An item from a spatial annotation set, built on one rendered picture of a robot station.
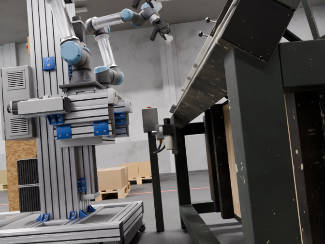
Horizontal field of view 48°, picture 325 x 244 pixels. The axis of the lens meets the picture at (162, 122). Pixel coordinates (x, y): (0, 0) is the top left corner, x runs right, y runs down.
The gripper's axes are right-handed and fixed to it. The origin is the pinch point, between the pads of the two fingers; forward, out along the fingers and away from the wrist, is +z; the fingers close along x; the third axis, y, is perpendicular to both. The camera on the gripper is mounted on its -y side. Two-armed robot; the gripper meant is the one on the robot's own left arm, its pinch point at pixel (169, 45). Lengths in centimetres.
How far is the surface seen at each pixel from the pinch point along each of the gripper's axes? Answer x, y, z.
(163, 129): -47, -34, 54
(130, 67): 686, -72, -207
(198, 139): 688, -30, 54
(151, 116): 13, -40, 35
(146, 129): 12, -49, 40
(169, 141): -46, -35, 61
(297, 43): -188, 9, 68
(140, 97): 686, -96, -123
